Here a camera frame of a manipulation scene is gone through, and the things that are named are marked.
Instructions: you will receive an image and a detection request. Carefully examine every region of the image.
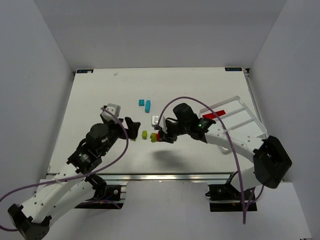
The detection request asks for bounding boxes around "red lego plate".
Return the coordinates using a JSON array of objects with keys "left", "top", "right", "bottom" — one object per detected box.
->
[{"left": 202, "top": 110, "right": 226, "bottom": 120}]

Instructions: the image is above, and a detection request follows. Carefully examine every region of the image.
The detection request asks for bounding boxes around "red small lego brick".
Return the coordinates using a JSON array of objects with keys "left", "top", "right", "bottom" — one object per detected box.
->
[{"left": 155, "top": 133, "right": 161, "bottom": 142}]

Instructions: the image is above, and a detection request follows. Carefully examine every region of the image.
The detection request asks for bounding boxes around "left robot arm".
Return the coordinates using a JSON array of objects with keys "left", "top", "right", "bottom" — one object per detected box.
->
[{"left": 7, "top": 112, "right": 141, "bottom": 240}]

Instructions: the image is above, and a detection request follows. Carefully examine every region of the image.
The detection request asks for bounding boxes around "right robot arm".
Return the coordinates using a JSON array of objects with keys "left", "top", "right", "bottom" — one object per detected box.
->
[{"left": 157, "top": 103, "right": 292, "bottom": 192}]

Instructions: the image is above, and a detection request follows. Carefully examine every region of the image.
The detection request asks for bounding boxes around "green small lego brick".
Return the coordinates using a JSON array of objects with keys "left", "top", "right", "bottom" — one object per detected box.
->
[{"left": 142, "top": 130, "right": 148, "bottom": 140}]

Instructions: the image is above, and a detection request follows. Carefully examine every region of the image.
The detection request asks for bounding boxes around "blue square lego brick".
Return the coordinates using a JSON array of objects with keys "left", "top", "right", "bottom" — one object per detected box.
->
[{"left": 138, "top": 99, "right": 145, "bottom": 107}]

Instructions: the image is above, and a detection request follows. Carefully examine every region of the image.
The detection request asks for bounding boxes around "blue long lego brick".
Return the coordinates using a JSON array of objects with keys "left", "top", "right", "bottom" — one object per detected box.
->
[{"left": 144, "top": 100, "right": 151, "bottom": 113}]

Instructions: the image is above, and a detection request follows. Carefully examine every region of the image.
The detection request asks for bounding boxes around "white divided sorting tray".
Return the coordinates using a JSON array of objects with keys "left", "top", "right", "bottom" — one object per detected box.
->
[{"left": 199, "top": 95, "right": 267, "bottom": 155}]

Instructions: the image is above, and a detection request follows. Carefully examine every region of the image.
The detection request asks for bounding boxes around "left blue corner label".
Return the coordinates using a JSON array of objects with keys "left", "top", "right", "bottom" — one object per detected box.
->
[{"left": 76, "top": 69, "right": 94, "bottom": 74}]

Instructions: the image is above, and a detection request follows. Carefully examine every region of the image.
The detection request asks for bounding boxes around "blue corner label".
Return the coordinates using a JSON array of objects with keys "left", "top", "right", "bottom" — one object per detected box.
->
[
  {"left": 224, "top": 67, "right": 243, "bottom": 72},
  {"left": 76, "top": 69, "right": 94, "bottom": 74}
]

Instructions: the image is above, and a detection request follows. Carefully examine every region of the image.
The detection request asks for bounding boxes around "right blue corner label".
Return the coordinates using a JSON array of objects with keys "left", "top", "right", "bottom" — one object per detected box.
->
[{"left": 224, "top": 67, "right": 243, "bottom": 72}]

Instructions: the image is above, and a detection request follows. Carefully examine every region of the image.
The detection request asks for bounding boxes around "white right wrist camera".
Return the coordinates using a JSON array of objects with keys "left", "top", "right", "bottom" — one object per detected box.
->
[{"left": 151, "top": 115, "right": 166, "bottom": 130}]

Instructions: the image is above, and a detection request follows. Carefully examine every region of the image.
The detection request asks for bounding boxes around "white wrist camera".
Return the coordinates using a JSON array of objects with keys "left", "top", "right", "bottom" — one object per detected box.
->
[
  {"left": 151, "top": 115, "right": 166, "bottom": 130},
  {"left": 100, "top": 103, "right": 121, "bottom": 122}
]

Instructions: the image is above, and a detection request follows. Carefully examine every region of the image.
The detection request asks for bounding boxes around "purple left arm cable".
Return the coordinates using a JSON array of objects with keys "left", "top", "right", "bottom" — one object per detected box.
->
[{"left": 0, "top": 106, "right": 130, "bottom": 231}]

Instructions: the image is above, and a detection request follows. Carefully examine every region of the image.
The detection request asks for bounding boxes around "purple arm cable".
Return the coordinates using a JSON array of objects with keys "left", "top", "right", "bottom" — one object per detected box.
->
[
  {"left": 158, "top": 96, "right": 265, "bottom": 225},
  {"left": 0, "top": 106, "right": 130, "bottom": 231}
]

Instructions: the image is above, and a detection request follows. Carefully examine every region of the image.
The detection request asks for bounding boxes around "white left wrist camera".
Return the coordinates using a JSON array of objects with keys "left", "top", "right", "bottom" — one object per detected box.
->
[{"left": 100, "top": 103, "right": 121, "bottom": 122}]

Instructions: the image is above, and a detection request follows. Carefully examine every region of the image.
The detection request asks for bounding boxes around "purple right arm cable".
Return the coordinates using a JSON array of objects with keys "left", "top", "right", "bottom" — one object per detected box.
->
[{"left": 158, "top": 96, "right": 265, "bottom": 225}]

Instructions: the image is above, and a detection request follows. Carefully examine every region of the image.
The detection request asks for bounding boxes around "aluminium front table rail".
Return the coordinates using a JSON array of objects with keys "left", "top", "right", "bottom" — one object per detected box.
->
[{"left": 46, "top": 172, "right": 283, "bottom": 183}]

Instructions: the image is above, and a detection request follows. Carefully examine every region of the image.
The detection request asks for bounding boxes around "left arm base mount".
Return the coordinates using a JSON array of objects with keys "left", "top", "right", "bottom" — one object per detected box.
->
[{"left": 75, "top": 182, "right": 127, "bottom": 210}]

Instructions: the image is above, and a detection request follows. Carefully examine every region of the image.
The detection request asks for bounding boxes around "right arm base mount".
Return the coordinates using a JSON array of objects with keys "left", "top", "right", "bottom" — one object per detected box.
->
[{"left": 205, "top": 184, "right": 243, "bottom": 213}]

